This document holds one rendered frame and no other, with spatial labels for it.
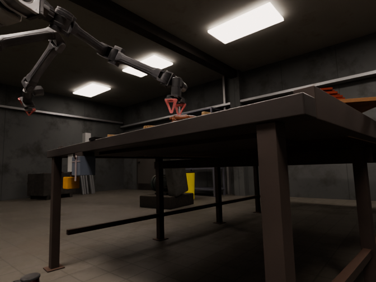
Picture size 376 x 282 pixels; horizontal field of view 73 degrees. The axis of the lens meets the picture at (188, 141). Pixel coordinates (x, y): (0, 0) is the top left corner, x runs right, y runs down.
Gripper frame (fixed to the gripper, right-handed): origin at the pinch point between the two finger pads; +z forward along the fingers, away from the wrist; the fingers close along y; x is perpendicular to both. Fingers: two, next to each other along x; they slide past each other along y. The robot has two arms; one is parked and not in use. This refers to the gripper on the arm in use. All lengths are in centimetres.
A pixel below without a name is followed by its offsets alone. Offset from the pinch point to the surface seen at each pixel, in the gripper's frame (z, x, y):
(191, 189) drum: 99, 161, 435
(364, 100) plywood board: -6, -91, 15
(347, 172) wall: 39, -163, 491
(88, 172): 36, 58, -1
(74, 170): 36, 67, -3
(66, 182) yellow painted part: 45, 80, 2
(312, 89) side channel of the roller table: 4, -65, -49
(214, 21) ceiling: -222, 76, 294
